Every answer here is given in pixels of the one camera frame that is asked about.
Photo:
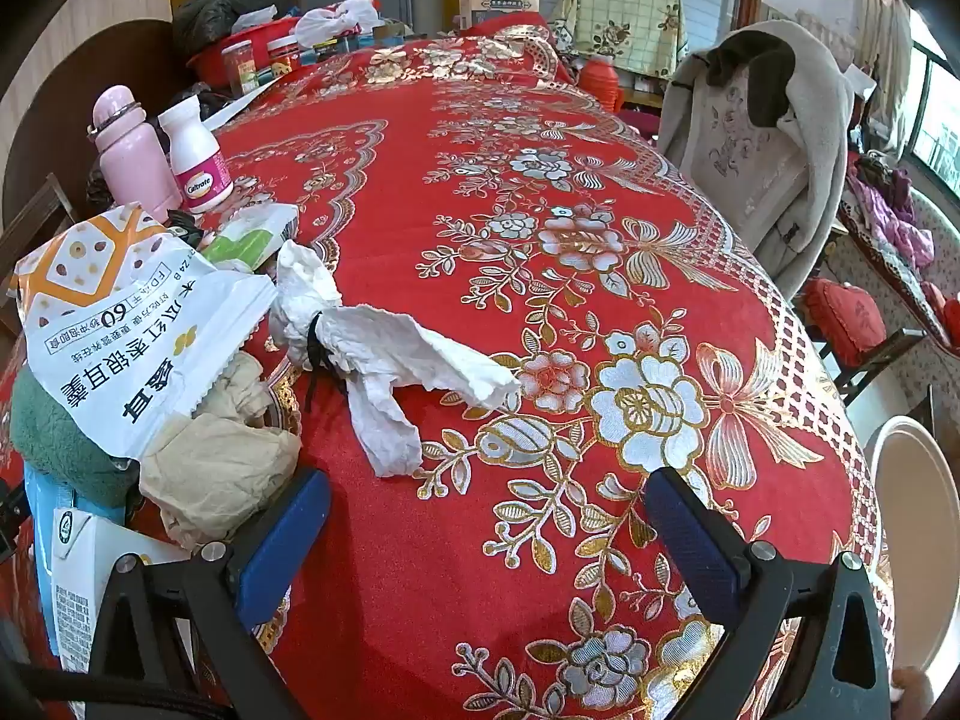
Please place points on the black plastic bag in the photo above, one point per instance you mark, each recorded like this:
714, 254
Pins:
217, 7

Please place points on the white paper sheet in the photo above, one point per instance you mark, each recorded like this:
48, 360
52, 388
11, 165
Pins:
225, 114

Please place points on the green white tissue packet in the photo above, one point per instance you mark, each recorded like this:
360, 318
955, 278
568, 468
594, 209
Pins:
247, 236

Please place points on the brown round board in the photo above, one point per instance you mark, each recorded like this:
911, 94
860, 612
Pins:
127, 60

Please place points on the white plastic bag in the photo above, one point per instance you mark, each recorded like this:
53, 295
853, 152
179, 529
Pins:
330, 22

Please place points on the grey fleece coat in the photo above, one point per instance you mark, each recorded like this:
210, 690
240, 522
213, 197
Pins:
817, 165

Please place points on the red floral tablecloth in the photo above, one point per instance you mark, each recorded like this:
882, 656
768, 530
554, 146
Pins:
450, 240

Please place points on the cardboard box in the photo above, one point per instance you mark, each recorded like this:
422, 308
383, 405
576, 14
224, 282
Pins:
499, 11

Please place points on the red thermos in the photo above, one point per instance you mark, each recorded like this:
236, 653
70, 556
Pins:
600, 82

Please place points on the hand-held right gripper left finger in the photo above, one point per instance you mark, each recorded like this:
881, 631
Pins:
281, 540

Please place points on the small wooden chair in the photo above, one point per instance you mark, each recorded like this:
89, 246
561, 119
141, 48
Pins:
892, 349

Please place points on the white tissue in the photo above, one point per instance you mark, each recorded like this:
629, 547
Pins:
375, 345

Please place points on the dark wooden chair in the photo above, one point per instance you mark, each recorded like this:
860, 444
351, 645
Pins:
37, 217

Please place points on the purple clothes pile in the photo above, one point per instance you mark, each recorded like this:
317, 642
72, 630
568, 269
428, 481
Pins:
892, 217

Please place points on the black folded umbrella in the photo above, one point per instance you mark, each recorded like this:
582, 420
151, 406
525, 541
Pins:
206, 97

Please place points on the white carton with barcode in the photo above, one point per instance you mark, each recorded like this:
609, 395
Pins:
90, 555

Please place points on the beige curtain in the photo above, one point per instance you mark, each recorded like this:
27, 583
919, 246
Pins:
877, 15

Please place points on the red plastic basin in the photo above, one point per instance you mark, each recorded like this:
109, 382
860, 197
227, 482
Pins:
202, 64

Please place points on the white orange snack packet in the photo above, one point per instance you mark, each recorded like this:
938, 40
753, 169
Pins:
112, 360

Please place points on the floral sofa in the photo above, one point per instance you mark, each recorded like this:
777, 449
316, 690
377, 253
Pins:
930, 300

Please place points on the yellow checked floral cloth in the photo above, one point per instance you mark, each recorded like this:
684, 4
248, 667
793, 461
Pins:
622, 22

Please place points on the beige paper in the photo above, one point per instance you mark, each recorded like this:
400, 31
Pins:
217, 457

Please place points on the red cushion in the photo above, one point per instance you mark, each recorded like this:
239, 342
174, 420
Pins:
844, 322

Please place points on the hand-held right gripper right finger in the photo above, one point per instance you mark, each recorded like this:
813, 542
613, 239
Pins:
690, 540

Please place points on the white pill bottle pink label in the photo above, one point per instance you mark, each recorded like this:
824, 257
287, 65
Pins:
191, 150

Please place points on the beige plastic bucket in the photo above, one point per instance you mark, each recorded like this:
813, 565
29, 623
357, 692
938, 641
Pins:
911, 502

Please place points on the green fleece cloth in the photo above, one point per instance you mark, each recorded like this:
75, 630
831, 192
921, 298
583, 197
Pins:
52, 435

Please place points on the floral padded chair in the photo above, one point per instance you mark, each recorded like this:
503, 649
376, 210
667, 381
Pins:
735, 165

